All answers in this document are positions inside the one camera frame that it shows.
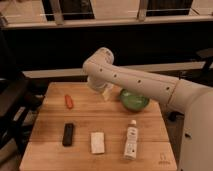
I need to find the red pepper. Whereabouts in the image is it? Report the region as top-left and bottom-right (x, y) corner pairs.
(65, 94), (73, 109)

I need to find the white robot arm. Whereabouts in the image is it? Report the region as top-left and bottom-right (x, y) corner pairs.
(82, 47), (213, 171)

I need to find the green ceramic bowl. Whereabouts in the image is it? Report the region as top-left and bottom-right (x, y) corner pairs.
(119, 89), (150, 112)

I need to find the white rectangular box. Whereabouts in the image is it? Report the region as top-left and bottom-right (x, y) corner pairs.
(91, 132), (105, 154)

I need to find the black remote control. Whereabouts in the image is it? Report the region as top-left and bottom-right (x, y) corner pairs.
(62, 123), (74, 147)

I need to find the white plastic bottle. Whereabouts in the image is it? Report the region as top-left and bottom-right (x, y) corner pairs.
(124, 120), (138, 159)

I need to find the dark chair at left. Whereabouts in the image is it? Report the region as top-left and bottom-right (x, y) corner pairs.
(0, 78), (42, 155)

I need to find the black office chair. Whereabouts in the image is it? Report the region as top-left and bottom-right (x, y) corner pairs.
(166, 48), (213, 123)

